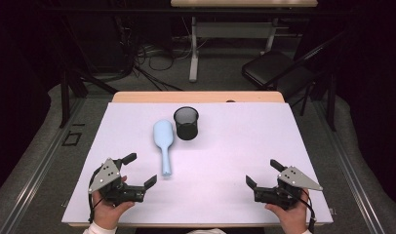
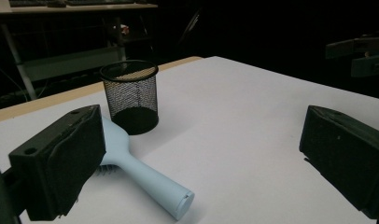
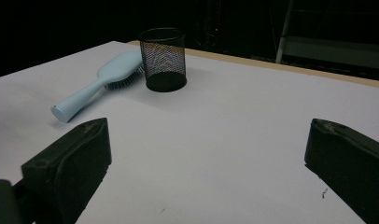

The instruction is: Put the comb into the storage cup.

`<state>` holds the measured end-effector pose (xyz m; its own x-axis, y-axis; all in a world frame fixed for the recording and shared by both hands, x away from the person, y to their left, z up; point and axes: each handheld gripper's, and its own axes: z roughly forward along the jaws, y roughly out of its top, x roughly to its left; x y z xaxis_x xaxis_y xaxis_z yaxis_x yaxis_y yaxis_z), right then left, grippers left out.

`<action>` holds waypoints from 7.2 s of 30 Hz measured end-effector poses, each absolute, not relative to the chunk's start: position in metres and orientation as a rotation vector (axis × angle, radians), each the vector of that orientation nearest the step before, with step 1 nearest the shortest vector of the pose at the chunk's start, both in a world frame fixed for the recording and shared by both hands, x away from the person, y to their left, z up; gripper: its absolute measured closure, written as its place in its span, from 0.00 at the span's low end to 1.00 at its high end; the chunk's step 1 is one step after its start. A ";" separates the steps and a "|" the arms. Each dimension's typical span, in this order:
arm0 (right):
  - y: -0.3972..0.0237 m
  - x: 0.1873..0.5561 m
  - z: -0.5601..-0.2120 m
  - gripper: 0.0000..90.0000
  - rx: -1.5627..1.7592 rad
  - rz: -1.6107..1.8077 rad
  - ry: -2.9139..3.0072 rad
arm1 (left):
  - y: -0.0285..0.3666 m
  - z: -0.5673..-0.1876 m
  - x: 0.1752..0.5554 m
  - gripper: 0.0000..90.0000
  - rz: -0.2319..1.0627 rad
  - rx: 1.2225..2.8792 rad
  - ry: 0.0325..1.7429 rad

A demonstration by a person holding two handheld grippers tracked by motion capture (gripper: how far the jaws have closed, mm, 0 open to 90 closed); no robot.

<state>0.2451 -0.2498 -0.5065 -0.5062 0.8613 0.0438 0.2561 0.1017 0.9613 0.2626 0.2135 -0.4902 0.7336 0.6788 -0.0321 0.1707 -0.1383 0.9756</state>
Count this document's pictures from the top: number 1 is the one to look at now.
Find right hand-held gripper cable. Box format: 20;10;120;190
282;186;317;234

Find black mesh cup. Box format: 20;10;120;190
173;105;200;141

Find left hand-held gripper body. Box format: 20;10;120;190
88;157;147;207

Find person's white shirt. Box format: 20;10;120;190
185;227;227;234

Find person's right hand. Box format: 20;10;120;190
264;188;311;234

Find hand-held gripper cable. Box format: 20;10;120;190
87;167;104;225
282;186;317;234

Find aluminium floor rail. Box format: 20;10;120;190
311;97;387;234
0;97;87;234

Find person's left hand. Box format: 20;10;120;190
92;175;136;231

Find dark curtain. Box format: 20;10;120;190
336;0;396;213
0;0;62;199

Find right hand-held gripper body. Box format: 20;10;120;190
253;166;324;211

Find white table mat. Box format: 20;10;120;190
60;101;335;225

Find left hand-held gripper cable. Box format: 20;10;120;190
87;167;104;225

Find black folding chair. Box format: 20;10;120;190
241;29;348;117

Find black metal stand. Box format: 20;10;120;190
59;66;120;130

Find white desk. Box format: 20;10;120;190
170;0;319;83

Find light blue hairbrush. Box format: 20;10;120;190
152;119;176;177

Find bundle of floor cables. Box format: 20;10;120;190
114;16;200;92

